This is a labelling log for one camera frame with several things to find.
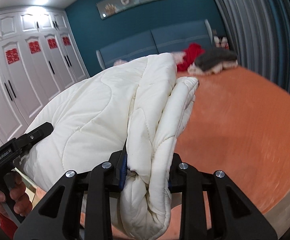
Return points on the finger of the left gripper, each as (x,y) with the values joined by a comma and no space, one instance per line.
(28,140)

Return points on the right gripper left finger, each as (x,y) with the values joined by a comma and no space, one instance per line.
(78,205)

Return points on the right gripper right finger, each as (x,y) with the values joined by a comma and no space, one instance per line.
(214,207)

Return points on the white quilted jacket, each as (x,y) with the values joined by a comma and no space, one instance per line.
(141,106)

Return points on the person's left hand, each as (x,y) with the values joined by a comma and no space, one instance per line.
(23,206)

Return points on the white panelled wardrobe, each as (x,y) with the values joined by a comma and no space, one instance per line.
(39,59)

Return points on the orange plush bedspread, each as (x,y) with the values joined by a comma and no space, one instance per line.
(240,124)

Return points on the cream fleece garment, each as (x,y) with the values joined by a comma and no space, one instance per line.
(217,68)

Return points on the dark grey knit garment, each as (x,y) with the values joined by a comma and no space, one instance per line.
(214,56)

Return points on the pink floral quilt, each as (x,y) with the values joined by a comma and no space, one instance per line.
(177,56)

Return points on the red garment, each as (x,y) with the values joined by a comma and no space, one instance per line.
(193,51)

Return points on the plush toy by headboard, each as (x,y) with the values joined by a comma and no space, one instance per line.
(221,42)

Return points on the blue upholstered headboard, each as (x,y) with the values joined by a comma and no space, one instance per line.
(171,38)

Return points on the grey pleated curtain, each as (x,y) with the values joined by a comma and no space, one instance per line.
(259,32)

